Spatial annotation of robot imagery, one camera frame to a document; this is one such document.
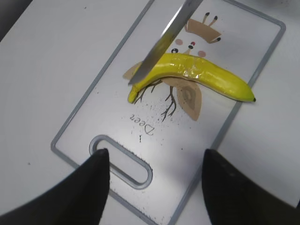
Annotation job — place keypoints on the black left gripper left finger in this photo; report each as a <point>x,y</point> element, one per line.
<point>79,199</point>

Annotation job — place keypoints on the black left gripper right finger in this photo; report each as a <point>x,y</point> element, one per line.
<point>231,198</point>

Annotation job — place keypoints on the knife with white handle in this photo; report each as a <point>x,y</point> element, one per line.
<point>168,35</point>

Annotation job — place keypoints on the yellow plastic banana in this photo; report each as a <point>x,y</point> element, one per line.
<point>199,70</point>

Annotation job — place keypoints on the white grey-rimmed cutting board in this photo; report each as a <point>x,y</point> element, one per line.
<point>156,149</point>

